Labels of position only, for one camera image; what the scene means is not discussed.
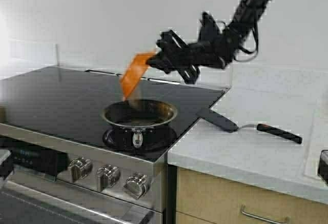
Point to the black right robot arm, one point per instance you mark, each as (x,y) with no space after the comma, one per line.
(243,28)

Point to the stainless steel oven range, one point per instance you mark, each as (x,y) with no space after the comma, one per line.
(112,205)

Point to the orange plastic bowl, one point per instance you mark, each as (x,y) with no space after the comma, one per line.
(134,72)

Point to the silver stove knob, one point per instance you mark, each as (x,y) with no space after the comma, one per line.
(106,177)
(79,168)
(137,185)

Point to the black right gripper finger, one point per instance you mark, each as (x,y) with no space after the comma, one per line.
(156,60)

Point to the right silver stove knob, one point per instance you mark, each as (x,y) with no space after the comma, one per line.
(137,185)

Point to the black glass stove cooktop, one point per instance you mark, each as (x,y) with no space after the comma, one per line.
(68,104)

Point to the light wood cabinet drawer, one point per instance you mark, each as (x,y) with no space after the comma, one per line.
(203,198)

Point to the dark steel frying pan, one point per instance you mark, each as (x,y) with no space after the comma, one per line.
(136,124)

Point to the black spatula with red accent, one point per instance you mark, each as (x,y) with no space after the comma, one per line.
(229,126)

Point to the black device at right edge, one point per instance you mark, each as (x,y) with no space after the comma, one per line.
(322,166)

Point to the middle silver stove knob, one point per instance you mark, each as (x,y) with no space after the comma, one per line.
(106,177)

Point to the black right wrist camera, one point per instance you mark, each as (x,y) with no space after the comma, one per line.
(209,29)

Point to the black object at left edge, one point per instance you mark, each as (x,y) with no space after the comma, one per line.
(7,166)

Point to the black oven control display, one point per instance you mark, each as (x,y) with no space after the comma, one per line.
(44,160)

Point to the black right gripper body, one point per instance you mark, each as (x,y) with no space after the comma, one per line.
(177,55)

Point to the left silver stove knob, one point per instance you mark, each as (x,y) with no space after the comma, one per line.
(79,168)

